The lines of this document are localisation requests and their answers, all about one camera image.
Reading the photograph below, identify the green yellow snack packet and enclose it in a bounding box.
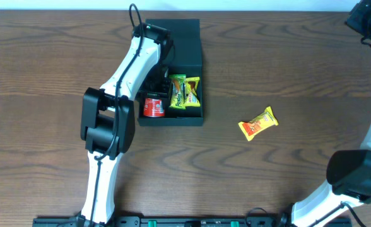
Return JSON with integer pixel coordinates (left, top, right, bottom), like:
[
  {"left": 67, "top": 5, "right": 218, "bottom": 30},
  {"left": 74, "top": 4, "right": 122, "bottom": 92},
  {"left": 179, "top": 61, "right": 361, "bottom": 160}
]
[{"left": 169, "top": 74, "right": 186, "bottom": 110}]

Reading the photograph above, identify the red Pringles can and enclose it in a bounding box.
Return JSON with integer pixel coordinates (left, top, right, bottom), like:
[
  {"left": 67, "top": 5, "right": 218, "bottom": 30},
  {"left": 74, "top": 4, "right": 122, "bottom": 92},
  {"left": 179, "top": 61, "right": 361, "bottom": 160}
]
[{"left": 143, "top": 98, "right": 165, "bottom": 117}]

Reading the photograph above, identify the black gift box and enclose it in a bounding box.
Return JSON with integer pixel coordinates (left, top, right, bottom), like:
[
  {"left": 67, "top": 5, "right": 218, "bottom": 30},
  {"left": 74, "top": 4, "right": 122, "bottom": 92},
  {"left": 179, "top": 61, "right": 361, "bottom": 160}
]
[{"left": 138, "top": 19, "right": 203, "bottom": 126}]

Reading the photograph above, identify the yellow brown chocolate packet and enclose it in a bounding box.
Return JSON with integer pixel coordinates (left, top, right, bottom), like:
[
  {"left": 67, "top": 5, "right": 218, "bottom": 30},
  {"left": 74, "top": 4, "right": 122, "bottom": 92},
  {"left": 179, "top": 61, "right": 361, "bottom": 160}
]
[{"left": 184, "top": 77, "right": 201, "bottom": 107}]

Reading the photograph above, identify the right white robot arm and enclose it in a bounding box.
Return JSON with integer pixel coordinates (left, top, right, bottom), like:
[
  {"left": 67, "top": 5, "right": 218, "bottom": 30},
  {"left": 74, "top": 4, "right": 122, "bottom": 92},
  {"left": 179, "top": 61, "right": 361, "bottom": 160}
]
[{"left": 278, "top": 0, "right": 371, "bottom": 226}]

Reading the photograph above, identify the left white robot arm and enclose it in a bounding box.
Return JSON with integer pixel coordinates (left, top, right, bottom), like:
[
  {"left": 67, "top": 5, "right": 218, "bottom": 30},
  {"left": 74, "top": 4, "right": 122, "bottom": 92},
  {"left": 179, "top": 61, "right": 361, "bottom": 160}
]
[{"left": 76, "top": 23, "right": 173, "bottom": 226}]

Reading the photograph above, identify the orange yellow snack packet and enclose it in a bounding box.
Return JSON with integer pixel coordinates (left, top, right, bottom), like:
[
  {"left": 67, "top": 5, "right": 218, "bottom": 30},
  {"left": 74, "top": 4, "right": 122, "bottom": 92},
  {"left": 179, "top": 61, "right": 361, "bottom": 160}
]
[{"left": 238, "top": 106, "right": 279, "bottom": 141}]

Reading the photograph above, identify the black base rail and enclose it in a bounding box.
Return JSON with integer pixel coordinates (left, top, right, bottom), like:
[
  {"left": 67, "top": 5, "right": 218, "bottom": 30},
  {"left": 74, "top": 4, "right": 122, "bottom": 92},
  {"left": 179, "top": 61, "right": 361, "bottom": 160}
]
[{"left": 32, "top": 215, "right": 353, "bottom": 227}]

